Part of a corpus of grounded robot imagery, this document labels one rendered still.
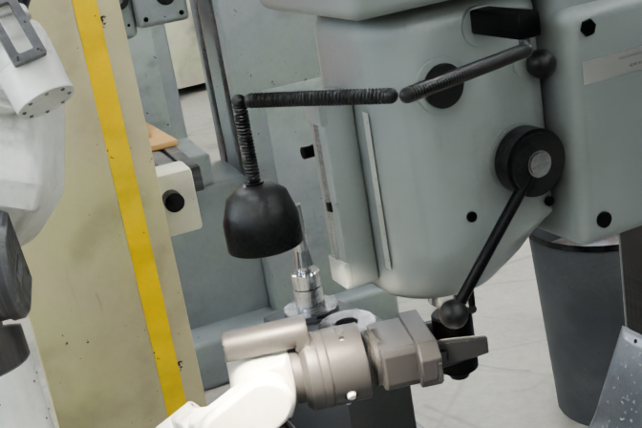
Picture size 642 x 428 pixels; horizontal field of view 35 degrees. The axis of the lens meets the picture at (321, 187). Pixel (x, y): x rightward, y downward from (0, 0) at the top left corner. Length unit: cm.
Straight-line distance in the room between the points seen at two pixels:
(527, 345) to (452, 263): 282
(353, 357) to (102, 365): 186
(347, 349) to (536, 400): 241
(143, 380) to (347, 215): 198
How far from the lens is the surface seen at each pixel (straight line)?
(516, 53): 94
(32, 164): 118
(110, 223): 282
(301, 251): 161
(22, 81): 111
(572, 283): 311
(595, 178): 110
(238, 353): 114
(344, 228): 107
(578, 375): 328
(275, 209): 93
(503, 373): 370
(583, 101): 107
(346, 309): 166
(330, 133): 104
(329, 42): 107
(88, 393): 297
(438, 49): 99
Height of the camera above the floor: 176
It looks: 17 degrees down
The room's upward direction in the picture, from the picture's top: 10 degrees counter-clockwise
